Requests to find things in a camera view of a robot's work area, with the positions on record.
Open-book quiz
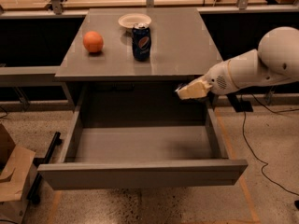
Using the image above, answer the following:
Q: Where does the black floor cable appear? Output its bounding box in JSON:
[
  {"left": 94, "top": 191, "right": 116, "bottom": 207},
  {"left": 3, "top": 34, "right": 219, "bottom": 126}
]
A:
[{"left": 240, "top": 93, "right": 299, "bottom": 198}]

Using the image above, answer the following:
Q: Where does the grey drawer cabinet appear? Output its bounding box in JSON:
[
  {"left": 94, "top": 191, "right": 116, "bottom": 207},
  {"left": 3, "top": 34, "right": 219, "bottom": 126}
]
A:
[{"left": 55, "top": 8, "right": 221, "bottom": 110}]

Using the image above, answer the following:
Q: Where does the black floor power box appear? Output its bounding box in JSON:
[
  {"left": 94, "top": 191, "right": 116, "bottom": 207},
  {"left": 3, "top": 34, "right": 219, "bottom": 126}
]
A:
[{"left": 227, "top": 93, "right": 253, "bottom": 113}]

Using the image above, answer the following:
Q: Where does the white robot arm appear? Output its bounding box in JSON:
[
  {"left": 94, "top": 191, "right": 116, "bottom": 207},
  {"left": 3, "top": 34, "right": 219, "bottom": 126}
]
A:
[{"left": 176, "top": 27, "right": 299, "bottom": 100}]

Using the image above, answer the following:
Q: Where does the white paper bowl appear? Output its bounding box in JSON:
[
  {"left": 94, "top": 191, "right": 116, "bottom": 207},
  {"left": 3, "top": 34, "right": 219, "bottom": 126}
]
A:
[{"left": 118, "top": 13, "right": 151, "bottom": 33}]

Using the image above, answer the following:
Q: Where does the orange fruit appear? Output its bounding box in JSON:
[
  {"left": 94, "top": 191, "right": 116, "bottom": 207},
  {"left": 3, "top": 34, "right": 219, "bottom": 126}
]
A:
[{"left": 83, "top": 31, "right": 104, "bottom": 53}]

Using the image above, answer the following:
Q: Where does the black cart base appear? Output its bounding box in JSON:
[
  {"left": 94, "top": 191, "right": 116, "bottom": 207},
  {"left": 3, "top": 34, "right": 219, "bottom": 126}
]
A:
[{"left": 26, "top": 132, "right": 63, "bottom": 205}]

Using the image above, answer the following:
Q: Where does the blue pepsi can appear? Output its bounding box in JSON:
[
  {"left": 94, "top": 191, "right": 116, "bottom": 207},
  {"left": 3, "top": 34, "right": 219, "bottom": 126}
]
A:
[{"left": 132, "top": 23, "right": 151, "bottom": 61}]

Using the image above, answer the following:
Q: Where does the grey metal rail frame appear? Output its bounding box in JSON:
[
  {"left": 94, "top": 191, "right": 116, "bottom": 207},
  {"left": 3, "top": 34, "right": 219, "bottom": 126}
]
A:
[{"left": 0, "top": 4, "right": 294, "bottom": 89}]

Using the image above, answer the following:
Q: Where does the open grey top drawer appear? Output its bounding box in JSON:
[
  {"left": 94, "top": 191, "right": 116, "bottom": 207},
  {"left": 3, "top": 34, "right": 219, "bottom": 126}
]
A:
[{"left": 38, "top": 87, "right": 248, "bottom": 190}]

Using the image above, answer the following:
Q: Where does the brown cardboard box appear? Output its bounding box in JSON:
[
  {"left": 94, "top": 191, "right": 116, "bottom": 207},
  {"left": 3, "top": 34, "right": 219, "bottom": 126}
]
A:
[{"left": 0, "top": 125, "right": 35, "bottom": 224}]

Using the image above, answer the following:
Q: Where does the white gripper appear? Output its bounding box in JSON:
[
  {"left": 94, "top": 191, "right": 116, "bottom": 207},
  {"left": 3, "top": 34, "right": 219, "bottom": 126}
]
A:
[{"left": 176, "top": 61, "right": 234, "bottom": 100}]

